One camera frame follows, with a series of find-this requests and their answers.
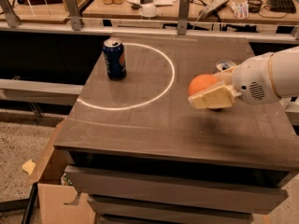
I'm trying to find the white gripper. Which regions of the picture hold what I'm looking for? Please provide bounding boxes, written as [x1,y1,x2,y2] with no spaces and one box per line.
[188,52,279,109]

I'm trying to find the orange fruit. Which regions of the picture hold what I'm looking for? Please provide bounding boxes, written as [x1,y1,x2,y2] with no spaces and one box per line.
[188,75,219,96]

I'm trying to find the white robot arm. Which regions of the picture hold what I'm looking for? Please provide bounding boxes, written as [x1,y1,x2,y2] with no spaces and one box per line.
[188,47,299,109]

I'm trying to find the silver energy drink can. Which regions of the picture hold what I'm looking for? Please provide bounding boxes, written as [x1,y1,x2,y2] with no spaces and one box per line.
[216,60,236,72]

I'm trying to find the blue pepsi can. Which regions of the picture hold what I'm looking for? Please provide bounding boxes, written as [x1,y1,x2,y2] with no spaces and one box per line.
[103,37,126,80]

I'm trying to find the white printed carton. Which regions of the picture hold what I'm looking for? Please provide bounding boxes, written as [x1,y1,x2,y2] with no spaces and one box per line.
[232,2,249,19]

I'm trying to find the white power strip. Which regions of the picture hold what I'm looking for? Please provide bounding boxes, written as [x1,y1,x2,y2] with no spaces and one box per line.
[199,0,230,19]

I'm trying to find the dark mesh cup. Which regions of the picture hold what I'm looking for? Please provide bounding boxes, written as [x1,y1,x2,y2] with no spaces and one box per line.
[248,0,263,13]

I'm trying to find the black keyboard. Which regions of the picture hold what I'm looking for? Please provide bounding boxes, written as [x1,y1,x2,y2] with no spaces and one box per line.
[267,0,296,13]

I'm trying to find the white bowl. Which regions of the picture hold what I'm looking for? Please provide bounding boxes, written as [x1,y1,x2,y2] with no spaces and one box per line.
[138,4,159,18]

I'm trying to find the grey drawer cabinet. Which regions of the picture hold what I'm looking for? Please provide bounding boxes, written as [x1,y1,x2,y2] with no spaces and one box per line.
[54,35,298,224]

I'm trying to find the brown cardboard box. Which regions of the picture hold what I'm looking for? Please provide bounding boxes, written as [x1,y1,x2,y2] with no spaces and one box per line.
[25,120,95,224]

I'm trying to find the yellow foam scrap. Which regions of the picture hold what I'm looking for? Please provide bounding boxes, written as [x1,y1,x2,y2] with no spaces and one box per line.
[21,159,36,175]

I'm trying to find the metal bracket middle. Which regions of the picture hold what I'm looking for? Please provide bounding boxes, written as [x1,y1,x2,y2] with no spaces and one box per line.
[65,0,83,31]

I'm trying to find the metal bracket left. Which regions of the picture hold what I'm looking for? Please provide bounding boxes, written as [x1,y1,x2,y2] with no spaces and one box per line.
[0,0,21,28]

